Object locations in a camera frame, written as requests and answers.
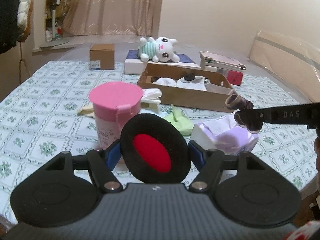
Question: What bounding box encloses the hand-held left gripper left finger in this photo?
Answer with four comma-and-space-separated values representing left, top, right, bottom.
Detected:
37, 139, 123, 193

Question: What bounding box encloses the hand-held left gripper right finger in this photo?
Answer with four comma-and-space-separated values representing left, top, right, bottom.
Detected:
188, 140, 272, 193

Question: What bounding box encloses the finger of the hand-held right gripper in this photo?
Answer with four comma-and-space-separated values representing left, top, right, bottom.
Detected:
252, 102, 320, 130

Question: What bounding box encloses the light green cloth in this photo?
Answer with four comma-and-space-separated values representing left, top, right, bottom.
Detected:
163, 104, 195, 137

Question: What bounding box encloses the black round pad red centre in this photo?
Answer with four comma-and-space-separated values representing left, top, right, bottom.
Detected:
120, 114, 192, 183

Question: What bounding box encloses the cardboard tray box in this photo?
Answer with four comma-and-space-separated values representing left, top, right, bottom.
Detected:
137, 62, 235, 113

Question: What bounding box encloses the cream towel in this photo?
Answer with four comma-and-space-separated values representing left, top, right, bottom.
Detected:
77, 88, 162, 117

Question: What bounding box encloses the purple tissue pack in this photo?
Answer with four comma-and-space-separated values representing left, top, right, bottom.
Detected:
190, 112, 259, 157

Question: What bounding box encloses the pink lidded cup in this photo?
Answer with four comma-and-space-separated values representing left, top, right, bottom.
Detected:
89, 82, 144, 150

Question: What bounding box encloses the plastic wrapped wooden headboard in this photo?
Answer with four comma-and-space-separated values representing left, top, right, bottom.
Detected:
247, 30, 320, 103

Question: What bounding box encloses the thick red spine book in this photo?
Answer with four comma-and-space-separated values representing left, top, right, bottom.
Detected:
205, 68, 245, 85

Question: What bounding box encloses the green floral tablecloth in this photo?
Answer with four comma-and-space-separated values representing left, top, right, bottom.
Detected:
0, 60, 320, 220

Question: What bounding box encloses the thin white spine book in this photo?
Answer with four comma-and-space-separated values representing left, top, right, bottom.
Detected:
204, 65, 247, 72

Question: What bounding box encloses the blue and white flat box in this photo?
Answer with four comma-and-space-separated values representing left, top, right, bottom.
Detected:
124, 49, 202, 75

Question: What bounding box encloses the small brown cardboard box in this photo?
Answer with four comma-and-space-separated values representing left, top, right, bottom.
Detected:
89, 44, 115, 70

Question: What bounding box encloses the plastic covered mattress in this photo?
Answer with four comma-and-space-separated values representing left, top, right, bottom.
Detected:
31, 34, 275, 80

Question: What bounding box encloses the white plush toy striped shirt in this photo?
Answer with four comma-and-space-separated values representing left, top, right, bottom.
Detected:
139, 36, 180, 63

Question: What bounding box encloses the red white printed cloth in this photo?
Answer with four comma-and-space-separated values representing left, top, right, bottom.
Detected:
285, 220, 320, 240

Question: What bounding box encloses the beige curtain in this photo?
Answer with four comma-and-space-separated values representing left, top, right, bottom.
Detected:
61, 0, 165, 37

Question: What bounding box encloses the cluttered storage shelf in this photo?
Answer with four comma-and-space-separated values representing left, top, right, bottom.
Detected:
45, 0, 69, 42

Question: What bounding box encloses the white puffer jacket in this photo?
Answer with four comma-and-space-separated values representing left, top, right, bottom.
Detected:
17, 0, 33, 28

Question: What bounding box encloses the black puffer jacket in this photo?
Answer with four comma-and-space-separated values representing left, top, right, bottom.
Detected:
0, 0, 20, 54

